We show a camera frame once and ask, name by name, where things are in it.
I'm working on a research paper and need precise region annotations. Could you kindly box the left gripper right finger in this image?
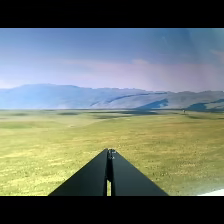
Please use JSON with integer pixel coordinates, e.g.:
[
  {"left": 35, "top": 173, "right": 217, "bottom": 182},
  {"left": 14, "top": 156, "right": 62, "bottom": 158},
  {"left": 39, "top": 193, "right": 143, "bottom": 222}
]
[{"left": 108, "top": 148, "right": 169, "bottom": 197}]

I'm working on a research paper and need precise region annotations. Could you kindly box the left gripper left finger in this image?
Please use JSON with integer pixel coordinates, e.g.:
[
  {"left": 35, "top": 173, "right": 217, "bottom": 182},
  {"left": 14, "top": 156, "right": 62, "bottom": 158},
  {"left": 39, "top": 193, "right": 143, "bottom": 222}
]
[{"left": 48, "top": 148, "right": 110, "bottom": 197}]

